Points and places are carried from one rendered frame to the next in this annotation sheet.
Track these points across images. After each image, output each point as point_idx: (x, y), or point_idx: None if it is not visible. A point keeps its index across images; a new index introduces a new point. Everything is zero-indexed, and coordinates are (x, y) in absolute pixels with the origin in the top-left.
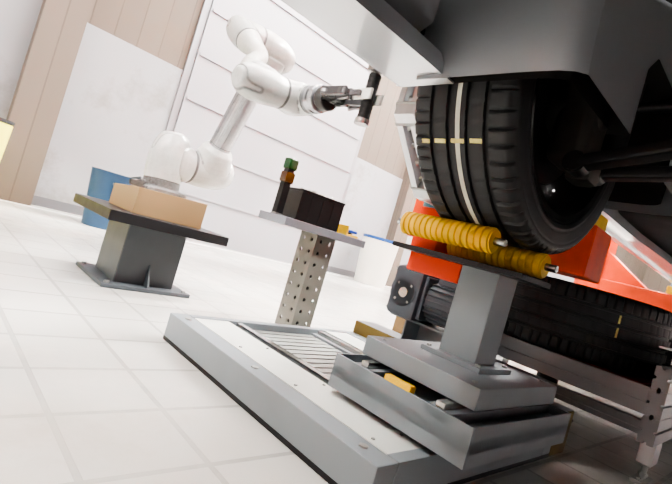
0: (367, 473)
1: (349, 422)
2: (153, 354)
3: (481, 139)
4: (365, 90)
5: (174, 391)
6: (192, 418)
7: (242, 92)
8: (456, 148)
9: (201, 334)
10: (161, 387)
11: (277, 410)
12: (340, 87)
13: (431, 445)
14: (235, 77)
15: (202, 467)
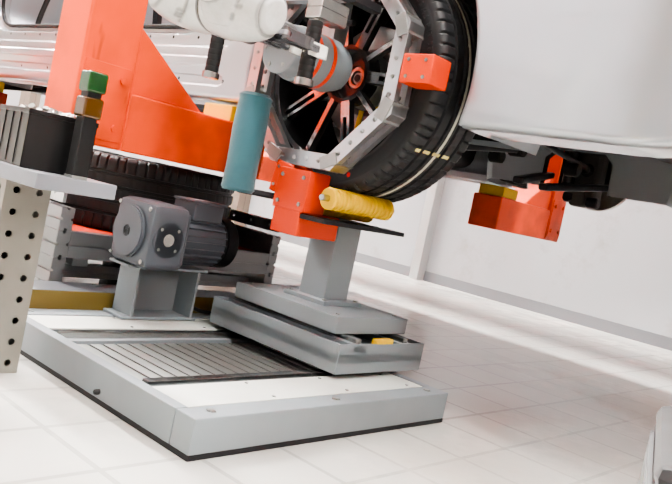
0: (444, 400)
1: (390, 386)
2: (270, 470)
3: (448, 157)
4: (321, 47)
5: (362, 463)
6: (404, 459)
7: (262, 39)
8: (431, 159)
9: (271, 410)
10: (363, 468)
11: (383, 412)
12: (308, 39)
13: (405, 367)
14: (272, 17)
15: (467, 460)
